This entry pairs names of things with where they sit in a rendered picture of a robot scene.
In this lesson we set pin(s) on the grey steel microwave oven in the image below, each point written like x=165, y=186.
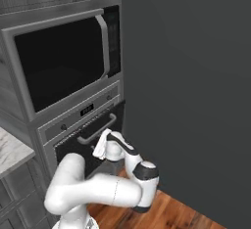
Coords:
x=112, y=40

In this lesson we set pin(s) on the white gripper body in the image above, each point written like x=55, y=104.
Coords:
x=101, y=146

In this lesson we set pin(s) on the black oven knob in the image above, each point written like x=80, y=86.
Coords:
x=63, y=127
x=108, y=97

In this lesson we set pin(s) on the black oven door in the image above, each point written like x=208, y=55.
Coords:
x=70, y=146

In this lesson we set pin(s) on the black glass microwave door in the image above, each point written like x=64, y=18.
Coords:
x=59, y=63

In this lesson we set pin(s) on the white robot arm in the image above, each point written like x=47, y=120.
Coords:
x=98, y=190

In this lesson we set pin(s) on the grey wood base cupboard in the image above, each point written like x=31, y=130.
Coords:
x=19, y=200

